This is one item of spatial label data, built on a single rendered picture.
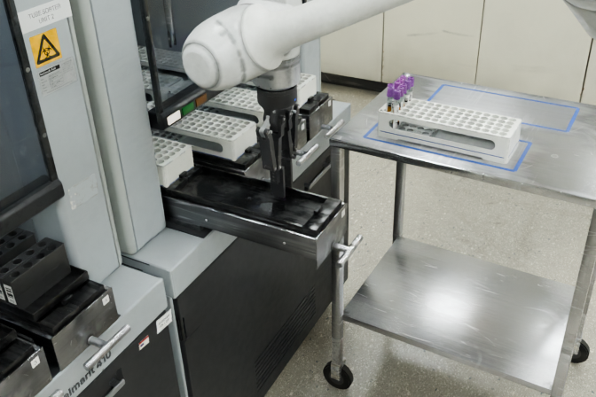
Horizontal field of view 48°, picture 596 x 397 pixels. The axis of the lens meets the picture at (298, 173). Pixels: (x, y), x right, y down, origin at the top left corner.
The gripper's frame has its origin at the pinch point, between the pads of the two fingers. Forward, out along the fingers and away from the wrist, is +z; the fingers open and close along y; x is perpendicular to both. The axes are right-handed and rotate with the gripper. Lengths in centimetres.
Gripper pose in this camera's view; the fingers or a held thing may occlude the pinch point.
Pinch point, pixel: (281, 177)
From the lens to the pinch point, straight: 133.0
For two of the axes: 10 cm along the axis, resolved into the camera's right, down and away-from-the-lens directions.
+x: 8.8, 2.1, -4.2
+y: -4.7, 4.6, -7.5
